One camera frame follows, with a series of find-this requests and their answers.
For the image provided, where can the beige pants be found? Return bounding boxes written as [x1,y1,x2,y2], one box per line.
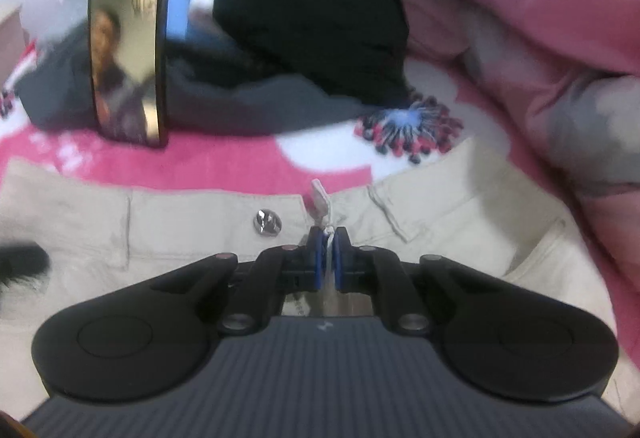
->
[0,138,626,424]

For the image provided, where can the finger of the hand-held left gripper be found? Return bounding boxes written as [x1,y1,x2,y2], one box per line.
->
[0,241,51,299]

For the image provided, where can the black-framed mirror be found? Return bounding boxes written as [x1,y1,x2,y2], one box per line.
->
[87,0,173,148]

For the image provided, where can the pink quilt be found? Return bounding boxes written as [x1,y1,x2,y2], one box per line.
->
[395,0,640,199]

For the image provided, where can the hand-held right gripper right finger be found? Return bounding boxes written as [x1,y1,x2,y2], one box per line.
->
[334,227,501,336]

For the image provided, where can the grey garment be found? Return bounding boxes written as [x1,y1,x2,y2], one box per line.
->
[15,18,381,139]

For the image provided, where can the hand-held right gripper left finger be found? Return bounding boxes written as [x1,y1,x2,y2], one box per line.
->
[150,227,328,336]

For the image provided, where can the pink floral blanket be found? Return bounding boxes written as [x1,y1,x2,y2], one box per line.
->
[0,38,640,369]

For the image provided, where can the black garment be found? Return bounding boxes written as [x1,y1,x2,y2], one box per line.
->
[214,0,411,106]

